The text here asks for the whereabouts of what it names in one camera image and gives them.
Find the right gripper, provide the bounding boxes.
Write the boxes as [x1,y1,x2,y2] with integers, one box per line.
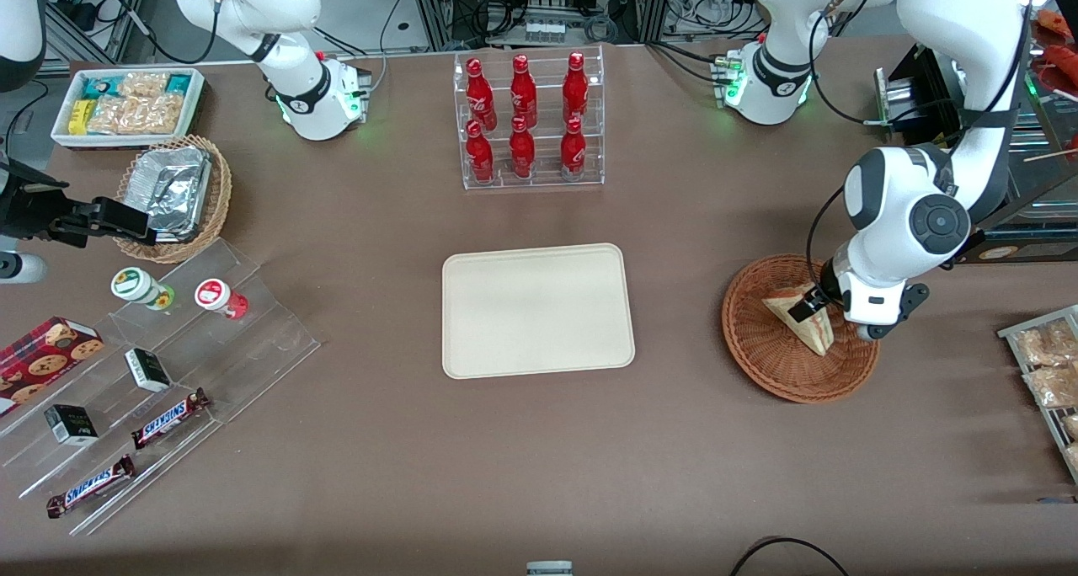
[0,162,159,249]

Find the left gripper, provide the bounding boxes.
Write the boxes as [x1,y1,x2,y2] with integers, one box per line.
[787,256,930,342]

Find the triangular sandwich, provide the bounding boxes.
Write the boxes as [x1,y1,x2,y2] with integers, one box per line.
[762,283,835,357]

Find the round brown wicker basket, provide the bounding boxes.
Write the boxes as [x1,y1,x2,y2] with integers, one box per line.
[722,254,881,404]

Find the light wicker basket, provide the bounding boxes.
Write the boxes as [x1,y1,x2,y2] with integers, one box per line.
[114,135,233,264]

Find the tray of packaged pastries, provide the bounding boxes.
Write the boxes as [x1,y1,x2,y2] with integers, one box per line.
[998,305,1078,484]

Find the beige plastic tray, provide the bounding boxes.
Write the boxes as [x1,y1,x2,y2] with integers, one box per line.
[442,243,636,381]

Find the green lid cup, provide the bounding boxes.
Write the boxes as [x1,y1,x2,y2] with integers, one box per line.
[110,267,176,311]

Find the silver foil container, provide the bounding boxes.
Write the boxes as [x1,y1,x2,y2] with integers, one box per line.
[126,147,213,242]

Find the large clear cracker bag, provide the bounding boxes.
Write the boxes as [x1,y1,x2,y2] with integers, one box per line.
[87,93,186,136]

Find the red lid cup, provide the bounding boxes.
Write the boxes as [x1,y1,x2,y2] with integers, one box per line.
[195,279,249,321]

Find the red plaid cookie box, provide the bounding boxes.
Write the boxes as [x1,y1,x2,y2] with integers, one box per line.
[0,316,104,417]

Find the small clear cracker bag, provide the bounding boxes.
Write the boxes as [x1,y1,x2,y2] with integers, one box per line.
[118,72,169,99]

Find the small black box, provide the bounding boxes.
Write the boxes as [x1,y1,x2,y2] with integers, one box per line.
[44,404,99,446]
[125,348,173,392]

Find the white rectangular snack bin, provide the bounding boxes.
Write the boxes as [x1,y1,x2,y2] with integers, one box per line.
[51,67,207,149]

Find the clear acrylic stepped display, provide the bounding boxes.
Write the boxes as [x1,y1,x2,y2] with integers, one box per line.
[0,237,321,536]

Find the snickers chocolate bar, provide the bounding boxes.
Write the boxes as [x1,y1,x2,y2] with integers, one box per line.
[131,388,211,451]
[46,455,136,519]

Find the black hot food case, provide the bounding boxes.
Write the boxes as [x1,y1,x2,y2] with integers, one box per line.
[873,0,1078,265]

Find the red cola bottle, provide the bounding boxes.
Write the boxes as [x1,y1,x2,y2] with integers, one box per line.
[510,54,538,129]
[465,57,498,131]
[465,120,495,183]
[509,116,536,179]
[562,51,590,125]
[560,117,587,179]

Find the clear acrylic bottle rack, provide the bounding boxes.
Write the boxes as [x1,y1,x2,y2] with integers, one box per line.
[453,44,606,191]

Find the black floor cable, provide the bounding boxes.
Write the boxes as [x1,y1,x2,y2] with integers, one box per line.
[729,537,851,576]

